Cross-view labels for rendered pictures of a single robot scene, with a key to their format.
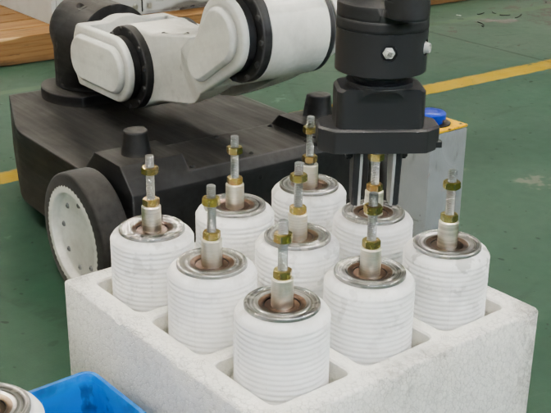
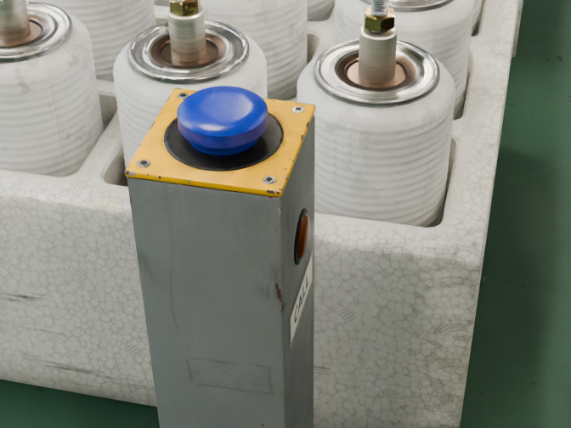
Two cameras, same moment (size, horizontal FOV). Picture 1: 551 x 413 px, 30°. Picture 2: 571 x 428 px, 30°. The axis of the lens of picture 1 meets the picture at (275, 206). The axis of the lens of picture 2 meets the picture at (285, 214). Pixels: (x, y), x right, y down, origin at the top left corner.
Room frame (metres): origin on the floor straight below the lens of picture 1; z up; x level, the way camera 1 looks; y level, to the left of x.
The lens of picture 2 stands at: (1.64, -0.42, 0.58)
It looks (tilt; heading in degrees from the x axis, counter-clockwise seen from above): 39 degrees down; 143
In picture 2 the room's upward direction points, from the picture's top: 1 degrees counter-clockwise
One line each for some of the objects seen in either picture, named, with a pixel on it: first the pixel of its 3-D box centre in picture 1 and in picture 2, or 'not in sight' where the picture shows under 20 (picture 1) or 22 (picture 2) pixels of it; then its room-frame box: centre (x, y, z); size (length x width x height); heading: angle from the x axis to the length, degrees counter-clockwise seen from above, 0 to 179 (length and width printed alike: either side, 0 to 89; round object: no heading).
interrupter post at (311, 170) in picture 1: (309, 175); (377, 53); (1.23, -0.04, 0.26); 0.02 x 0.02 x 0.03
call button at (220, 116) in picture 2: (430, 118); (223, 126); (1.30, -0.20, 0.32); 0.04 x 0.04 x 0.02
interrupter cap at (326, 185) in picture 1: (308, 185); (376, 72); (1.23, -0.04, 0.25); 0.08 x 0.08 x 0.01
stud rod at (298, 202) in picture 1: (298, 194); not in sight; (1.06, -0.03, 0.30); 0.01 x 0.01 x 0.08
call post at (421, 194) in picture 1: (421, 233); (239, 378); (1.30, -0.20, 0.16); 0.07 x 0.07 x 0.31; 39
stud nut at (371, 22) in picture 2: (309, 158); (379, 18); (1.23, -0.04, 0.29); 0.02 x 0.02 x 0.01; 53
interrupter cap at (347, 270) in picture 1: (370, 272); not in sight; (0.97, -0.10, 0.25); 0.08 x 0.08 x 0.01
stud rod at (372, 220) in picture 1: (371, 227); not in sight; (0.97, -0.10, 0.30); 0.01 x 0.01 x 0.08
